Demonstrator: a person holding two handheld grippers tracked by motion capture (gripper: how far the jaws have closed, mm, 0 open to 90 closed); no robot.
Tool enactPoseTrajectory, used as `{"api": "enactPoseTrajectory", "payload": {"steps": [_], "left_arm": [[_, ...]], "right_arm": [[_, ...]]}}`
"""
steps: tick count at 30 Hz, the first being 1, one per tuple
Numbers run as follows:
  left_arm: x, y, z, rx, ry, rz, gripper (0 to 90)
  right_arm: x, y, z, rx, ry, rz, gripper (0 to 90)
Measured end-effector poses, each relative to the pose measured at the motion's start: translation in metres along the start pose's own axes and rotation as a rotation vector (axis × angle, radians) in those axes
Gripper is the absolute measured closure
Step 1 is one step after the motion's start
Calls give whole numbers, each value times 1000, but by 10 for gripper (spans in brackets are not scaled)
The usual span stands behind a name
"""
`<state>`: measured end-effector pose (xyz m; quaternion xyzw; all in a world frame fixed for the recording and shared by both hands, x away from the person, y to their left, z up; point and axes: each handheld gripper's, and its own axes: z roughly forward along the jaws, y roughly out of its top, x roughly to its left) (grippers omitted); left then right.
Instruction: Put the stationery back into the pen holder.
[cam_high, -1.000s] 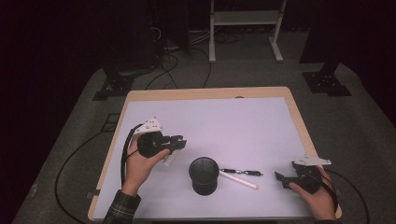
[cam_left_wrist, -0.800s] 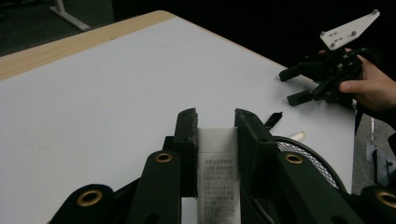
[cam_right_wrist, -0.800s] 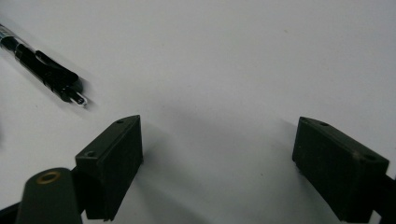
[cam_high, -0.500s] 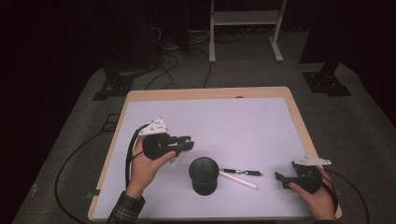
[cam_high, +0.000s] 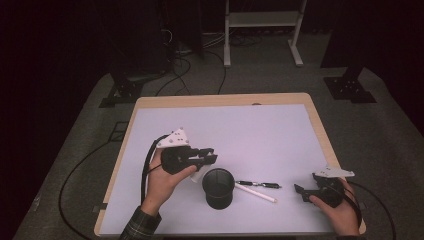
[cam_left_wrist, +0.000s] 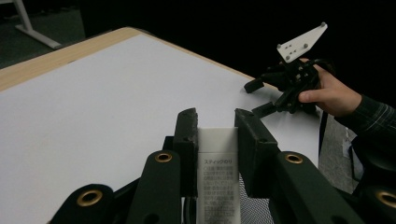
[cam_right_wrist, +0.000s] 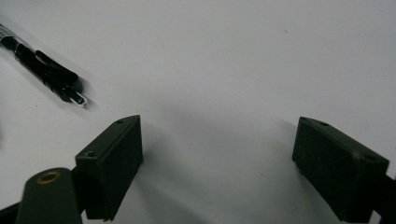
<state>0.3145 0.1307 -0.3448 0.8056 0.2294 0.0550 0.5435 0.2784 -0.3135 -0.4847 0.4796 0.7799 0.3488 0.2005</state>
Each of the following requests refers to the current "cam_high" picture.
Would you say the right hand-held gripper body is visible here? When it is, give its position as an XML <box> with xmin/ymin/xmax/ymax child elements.
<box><xmin>309</xmin><ymin>166</ymin><xmax>355</xmax><ymax>208</ymax></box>

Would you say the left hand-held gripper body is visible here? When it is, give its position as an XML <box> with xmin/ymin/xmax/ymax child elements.
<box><xmin>155</xmin><ymin>127</ymin><xmax>202</xmax><ymax>176</ymax></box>

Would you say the black mesh pen holder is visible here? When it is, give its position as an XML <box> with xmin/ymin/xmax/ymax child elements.
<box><xmin>201</xmin><ymin>167</ymin><xmax>236</xmax><ymax>211</ymax></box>

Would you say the black pen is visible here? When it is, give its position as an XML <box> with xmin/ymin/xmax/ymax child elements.
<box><xmin>235</xmin><ymin>180</ymin><xmax>283</xmax><ymax>190</ymax></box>

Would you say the white pen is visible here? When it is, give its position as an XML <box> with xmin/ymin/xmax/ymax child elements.
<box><xmin>234</xmin><ymin>182</ymin><xmax>278</xmax><ymax>204</ymax></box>

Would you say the person's right hand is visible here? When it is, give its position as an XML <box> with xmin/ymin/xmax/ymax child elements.
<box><xmin>309</xmin><ymin>179</ymin><xmax>363</xmax><ymax>237</ymax></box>

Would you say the person's left hand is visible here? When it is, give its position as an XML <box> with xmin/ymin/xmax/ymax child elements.
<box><xmin>141</xmin><ymin>148</ymin><xmax>198</xmax><ymax>217</ymax></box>

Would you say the white table mat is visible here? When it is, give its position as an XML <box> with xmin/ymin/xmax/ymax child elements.
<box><xmin>99</xmin><ymin>103</ymin><xmax>359</xmax><ymax>236</ymax></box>

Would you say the black stand base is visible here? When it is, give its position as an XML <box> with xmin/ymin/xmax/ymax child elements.
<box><xmin>323</xmin><ymin>66</ymin><xmax>378</xmax><ymax>104</ymax></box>
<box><xmin>98</xmin><ymin>66</ymin><xmax>145</xmax><ymax>109</ymax></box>

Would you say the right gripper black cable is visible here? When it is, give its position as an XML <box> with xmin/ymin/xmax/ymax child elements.
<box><xmin>334</xmin><ymin>185</ymin><xmax>363</xmax><ymax>228</ymax></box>

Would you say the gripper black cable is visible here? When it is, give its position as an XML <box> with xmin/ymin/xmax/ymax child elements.
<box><xmin>140</xmin><ymin>133</ymin><xmax>172</xmax><ymax>206</ymax></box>
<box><xmin>334</xmin><ymin>185</ymin><xmax>363</xmax><ymax>228</ymax></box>

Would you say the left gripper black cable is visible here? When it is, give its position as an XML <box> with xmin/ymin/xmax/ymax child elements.
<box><xmin>140</xmin><ymin>133</ymin><xmax>172</xmax><ymax>206</ymax></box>

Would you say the black floor cable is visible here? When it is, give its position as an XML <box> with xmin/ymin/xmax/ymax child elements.
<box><xmin>58</xmin><ymin>140</ymin><xmax>116</xmax><ymax>240</ymax></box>
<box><xmin>346</xmin><ymin>180</ymin><xmax>398</xmax><ymax>240</ymax></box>
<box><xmin>203</xmin><ymin>49</ymin><xmax>228</xmax><ymax>96</ymax></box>
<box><xmin>154</xmin><ymin>54</ymin><xmax>193</xmax><ymax>98</ymax></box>

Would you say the black wire frame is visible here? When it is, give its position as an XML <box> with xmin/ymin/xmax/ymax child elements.
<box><xmin>108</xmin><ymin>121</ymin><xmax>130</xmax><ymax>142</ymax></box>

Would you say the white metal stand frame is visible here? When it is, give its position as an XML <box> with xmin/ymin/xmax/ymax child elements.
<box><xmin>223</xmin><ymin>0</ymin><xmax>308</xmax><ymax>68</ymax></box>

